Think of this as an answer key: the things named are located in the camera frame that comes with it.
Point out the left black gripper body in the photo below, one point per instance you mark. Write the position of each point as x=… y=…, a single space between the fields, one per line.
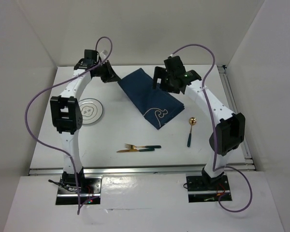
x=100 y=70

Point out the white round plate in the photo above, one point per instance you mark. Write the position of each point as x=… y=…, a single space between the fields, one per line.
x=91 y=109

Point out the aluminium frame rail front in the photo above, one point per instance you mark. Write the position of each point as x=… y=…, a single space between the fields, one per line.
x=129 y=170

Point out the aluminium frame rail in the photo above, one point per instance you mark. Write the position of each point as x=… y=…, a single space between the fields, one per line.
x=222 y=70
x=129 y=170

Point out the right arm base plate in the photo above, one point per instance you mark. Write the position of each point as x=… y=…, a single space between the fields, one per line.
x=200 y=192

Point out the gold knife green handle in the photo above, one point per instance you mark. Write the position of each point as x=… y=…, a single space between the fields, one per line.
x=136 y=150

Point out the dark blue cloth placemat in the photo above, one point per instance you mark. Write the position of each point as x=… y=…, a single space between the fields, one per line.
x=156 y=106

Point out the aluminium frame rail right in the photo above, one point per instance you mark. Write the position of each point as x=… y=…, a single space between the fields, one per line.
x=222 y=70

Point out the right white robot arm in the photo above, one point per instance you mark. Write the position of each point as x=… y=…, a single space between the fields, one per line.
x=229 y=127

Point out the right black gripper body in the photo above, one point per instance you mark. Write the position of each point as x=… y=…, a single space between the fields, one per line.
x=168 y=84

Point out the gold fork green handle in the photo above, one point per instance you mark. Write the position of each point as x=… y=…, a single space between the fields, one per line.
x=129 y=146

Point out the gold spoon green handle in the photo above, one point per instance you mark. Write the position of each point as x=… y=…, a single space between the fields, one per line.
x=192 y=122

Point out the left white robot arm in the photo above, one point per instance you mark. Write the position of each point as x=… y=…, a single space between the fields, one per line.
x=66 y=113

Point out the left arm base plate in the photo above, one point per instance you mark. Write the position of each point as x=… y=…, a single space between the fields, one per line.
x=90 y=193

